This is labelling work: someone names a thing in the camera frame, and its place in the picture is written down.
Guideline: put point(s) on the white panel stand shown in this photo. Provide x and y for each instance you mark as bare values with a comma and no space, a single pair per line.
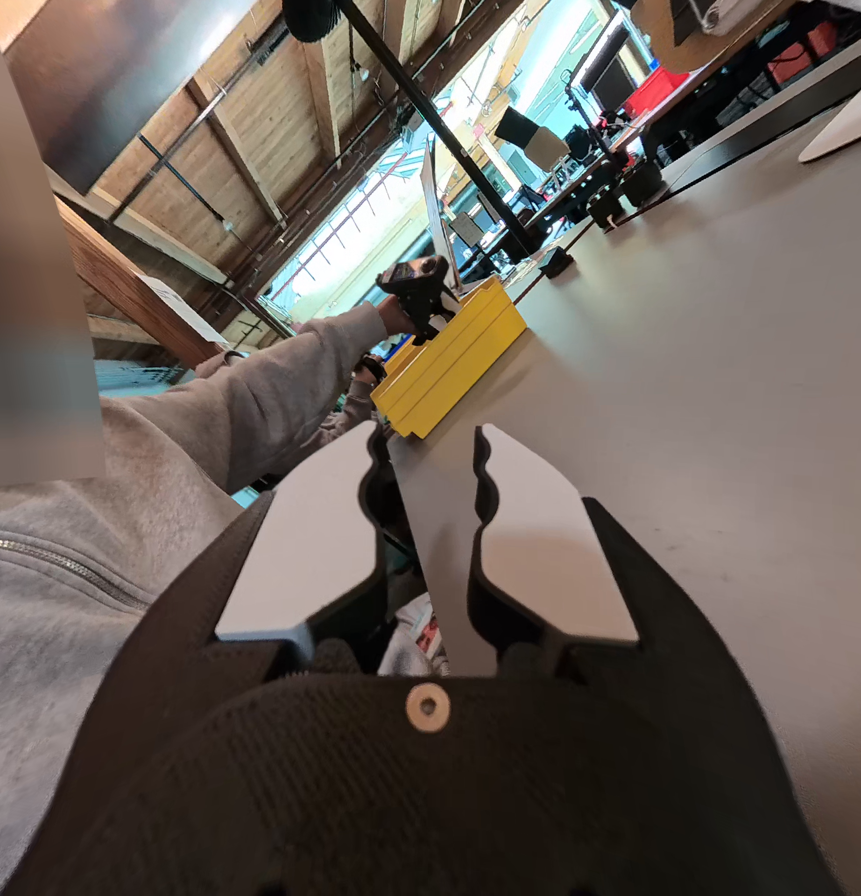
844,129

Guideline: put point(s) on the black desk socket box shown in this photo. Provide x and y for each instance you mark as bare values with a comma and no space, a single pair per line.
605,208
643,183

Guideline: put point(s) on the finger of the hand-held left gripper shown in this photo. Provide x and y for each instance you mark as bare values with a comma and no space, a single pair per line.
450,313

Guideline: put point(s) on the black round lamp head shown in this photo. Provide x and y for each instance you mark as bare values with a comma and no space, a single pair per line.
311,19

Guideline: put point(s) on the red plastic bin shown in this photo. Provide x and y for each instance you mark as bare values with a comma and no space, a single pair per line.
658,91

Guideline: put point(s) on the yellow plastic bin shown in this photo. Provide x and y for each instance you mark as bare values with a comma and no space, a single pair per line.
451,364

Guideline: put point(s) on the white wall sign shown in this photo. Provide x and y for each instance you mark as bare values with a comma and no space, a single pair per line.
185,308

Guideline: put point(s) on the person's left forearm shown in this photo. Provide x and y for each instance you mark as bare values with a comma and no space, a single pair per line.
262,399

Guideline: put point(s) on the clear acrylic stand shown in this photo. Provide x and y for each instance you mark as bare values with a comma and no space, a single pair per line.
437,210

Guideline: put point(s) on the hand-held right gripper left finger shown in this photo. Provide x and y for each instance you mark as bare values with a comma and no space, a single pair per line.
311,553

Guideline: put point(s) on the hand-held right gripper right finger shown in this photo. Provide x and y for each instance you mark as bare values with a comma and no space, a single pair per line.
549,553

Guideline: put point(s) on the person's left hand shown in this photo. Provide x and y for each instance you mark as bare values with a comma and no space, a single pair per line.
395,316

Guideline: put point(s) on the small black box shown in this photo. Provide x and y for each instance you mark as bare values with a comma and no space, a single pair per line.
558,262

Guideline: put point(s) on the black metal pole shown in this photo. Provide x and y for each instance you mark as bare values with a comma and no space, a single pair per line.
437,126

